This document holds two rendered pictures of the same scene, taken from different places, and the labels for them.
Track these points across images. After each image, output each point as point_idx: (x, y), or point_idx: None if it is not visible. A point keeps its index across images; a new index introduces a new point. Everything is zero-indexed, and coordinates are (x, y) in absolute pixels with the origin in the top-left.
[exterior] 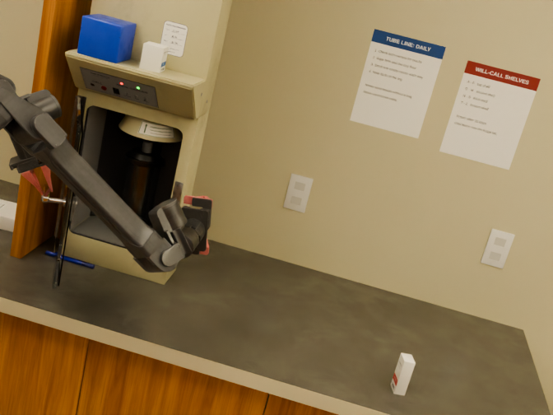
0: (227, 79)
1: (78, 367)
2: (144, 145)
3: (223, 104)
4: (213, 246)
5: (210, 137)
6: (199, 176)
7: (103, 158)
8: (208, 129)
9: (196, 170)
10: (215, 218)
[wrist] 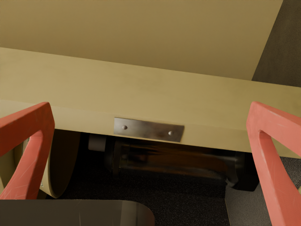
0: (50, 2)
1: None
2: (94, 149)
3: (83, 5)
4: (291, 5)
5: (131, 20)
6: (186, 31)
7: (139, 182)
8: (121, 23)
9: (120, 65)
10: (246, 5)
